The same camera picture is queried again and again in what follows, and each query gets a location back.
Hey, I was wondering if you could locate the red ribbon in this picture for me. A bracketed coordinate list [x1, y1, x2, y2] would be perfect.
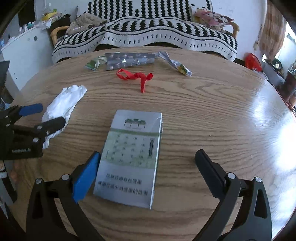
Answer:
[116, 68, 154, 93]

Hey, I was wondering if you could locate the wooden sofa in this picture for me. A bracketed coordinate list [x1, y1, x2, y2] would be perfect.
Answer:
[50, 21, 240, 58]

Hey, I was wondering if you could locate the silver blister pack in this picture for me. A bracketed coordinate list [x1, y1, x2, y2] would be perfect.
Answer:
[104, 52, 155, 71]

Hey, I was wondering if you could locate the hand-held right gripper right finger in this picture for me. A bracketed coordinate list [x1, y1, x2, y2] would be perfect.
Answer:
[195, 149, 272, 241]

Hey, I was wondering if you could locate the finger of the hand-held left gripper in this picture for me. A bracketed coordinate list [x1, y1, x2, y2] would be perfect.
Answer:
[6, 103, 43, 118]
[14, 116, 66, 143]

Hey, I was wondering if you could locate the striped sofa with blanket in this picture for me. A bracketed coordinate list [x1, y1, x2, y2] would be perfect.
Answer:
[51, 0, 238, 64]

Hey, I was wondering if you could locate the white cabinet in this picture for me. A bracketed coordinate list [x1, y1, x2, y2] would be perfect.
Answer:
[0, 27, 55, 93]

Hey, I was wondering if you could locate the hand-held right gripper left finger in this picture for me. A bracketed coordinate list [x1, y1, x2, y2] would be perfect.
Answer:
[26, 151, 104, 241]

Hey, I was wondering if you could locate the white green wrapper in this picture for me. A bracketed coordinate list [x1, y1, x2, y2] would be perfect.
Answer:
[84, 56, 108, 70]

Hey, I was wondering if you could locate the white paper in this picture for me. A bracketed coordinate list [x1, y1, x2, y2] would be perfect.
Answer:
[42, 85, 88, 149]

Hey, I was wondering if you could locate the brown patterned curtain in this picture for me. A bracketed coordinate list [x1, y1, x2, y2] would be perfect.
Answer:
[261, 5, 287, 61]

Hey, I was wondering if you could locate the pink printed pillow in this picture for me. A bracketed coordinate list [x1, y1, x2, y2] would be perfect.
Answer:
[193, 8, 234, 32]

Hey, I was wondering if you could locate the brown patterned cloth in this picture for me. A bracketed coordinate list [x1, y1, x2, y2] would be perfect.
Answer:
[67, 13, 108, 35]

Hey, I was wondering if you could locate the red plastic bag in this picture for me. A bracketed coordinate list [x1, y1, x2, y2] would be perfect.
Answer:
[245, 53, 263, 72]

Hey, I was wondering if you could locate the white box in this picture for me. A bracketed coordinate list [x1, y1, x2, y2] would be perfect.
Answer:
[262, 54, 285, 85]

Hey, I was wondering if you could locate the crumpled silver green wrapper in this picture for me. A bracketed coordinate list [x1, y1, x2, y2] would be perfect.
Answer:
[157, 51, 192, 77]

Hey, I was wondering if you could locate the grey cardboard box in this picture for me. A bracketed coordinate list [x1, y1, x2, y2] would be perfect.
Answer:
[93, 110, 162, 209]

